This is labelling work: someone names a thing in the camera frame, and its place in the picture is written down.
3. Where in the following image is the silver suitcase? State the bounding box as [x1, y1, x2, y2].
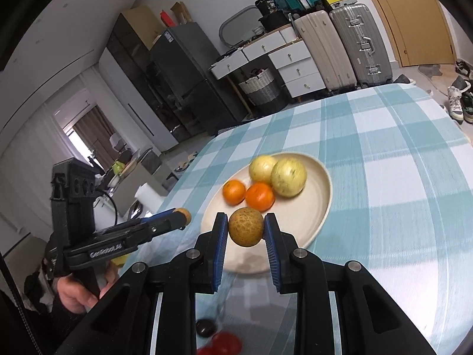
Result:
[329, 3, 393, 88]

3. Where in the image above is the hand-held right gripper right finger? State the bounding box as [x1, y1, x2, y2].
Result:
[263, 212, 438, 355]

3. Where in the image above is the large yellow-green guava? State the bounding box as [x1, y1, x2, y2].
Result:
[271, 158, 308, 197]

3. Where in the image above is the small yellow-green guava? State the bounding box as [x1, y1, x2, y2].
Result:
[248, 154, 278, 183]

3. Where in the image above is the grey floor mat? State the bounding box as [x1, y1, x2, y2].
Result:
[417, 64, 444, 89]

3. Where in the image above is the white drawer desk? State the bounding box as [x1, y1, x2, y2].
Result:
[209, 24, 328, 119]

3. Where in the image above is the pile of shoes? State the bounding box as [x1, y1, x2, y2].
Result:
[447, 59, 473, 124]

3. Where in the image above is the grey refrigerator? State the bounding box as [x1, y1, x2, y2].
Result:
[150, 21, 250, 135]

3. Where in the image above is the cream oval plate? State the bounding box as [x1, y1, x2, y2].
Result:
[200, 151, 333, 274]

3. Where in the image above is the beige suitcase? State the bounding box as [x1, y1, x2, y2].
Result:
[294, 9, 358, 91]

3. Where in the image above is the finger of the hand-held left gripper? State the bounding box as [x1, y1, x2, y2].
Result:
[98, 209, 180, 237]
[122, 217, 186, 246]

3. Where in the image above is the paper towel roll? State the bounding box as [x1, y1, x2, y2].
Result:
[135, 183, 164, 215]

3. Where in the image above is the person's left hand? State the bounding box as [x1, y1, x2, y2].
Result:
[57, 261, 121, 315]

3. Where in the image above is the large orange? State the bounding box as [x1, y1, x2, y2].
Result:
[245, 182, 276, 212]

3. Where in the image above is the dark purple plum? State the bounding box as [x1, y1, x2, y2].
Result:
[195, 318, 217, 339]

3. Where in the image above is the dark tall cabinet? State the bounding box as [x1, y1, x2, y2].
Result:
[106, 5, 193, 143]

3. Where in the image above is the brown curtain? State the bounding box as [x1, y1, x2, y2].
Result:
[72, 107, 119, 167]

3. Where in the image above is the black bag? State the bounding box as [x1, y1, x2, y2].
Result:
[258, 12, 292, 32]

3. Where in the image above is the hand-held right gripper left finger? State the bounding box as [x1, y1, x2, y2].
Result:
[55, 212, 229, 355]

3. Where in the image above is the wooden door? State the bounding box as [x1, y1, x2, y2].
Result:
[353, 0, 457, 68]

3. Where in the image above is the oval mirror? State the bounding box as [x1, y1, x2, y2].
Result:
[219, 5, 263, 47]

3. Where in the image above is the black plastic tub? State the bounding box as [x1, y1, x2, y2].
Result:
[256, 0, 283, 15]

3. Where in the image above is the woven laundry basket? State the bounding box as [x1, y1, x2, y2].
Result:
[238, 68, 283, 112]

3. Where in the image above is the brown paper bag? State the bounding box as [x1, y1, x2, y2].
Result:
[171, 2, 193, 25]

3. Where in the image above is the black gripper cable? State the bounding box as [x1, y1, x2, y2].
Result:
[95, 189, 119, 226]

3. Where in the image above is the small orange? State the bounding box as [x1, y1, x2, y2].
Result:
[222, 180, 247, 206]

